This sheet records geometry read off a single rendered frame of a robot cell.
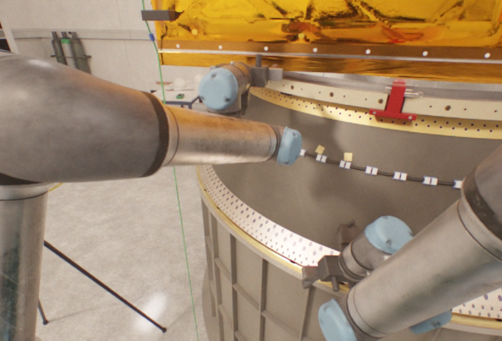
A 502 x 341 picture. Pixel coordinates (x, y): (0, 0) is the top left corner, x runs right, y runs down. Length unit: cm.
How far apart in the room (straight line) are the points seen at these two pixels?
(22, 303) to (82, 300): 220
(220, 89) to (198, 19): 47
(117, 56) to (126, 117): 780
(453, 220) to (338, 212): 68
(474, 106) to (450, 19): 24
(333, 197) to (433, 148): 32
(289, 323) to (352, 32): 109
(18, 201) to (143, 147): 17
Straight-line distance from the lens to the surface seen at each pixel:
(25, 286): 46
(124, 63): 798
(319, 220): 98
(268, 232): 105
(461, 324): 105
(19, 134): 28
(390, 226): 58
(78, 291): 275
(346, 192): 95
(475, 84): 100
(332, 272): 69
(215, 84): 56
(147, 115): 29
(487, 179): 27
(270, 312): 134
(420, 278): 35
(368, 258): 61
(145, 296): 250
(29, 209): 41
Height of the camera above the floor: 189
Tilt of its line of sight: 28 degrees down
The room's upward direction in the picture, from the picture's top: 1 degrees clockwise
